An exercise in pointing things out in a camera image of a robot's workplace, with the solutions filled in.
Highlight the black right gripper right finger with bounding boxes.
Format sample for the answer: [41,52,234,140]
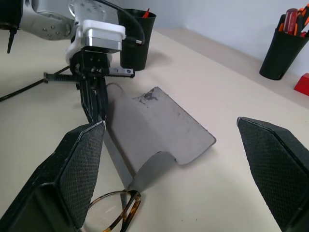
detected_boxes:
[236,116,309,232]

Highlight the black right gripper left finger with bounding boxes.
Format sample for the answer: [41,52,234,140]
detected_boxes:
[0,120,107,232]

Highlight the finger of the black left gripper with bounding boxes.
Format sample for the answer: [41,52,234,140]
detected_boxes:
[95,77,109,127]
[78,78,99,125]

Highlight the black cup with marker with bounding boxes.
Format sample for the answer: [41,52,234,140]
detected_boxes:
[116,8,158,72]

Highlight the grey open glasses case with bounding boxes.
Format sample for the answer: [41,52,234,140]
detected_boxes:
[102,83,217,194]

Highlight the tortoiseshell glasses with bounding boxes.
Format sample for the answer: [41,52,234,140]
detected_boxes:
[82,189,142,232]

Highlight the black cup with tools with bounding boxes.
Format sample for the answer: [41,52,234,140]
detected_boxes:
[259,27,309,81]

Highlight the red box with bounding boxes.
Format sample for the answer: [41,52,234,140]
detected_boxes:
[294,73,309,99]

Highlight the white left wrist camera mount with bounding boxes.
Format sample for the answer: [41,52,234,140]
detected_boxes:
[65,18,127,64]

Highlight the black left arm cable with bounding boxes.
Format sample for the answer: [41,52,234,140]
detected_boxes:
[98,0,146,46]

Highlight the black cable tie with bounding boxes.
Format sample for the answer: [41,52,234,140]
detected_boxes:
[0,66,71,102]
[6,23,19,54]

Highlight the red handled screwdriver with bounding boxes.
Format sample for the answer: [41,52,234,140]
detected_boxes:
[282,8,299,35]

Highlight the orange and black handled tool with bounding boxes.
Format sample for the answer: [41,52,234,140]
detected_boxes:
[297,6,309,38]

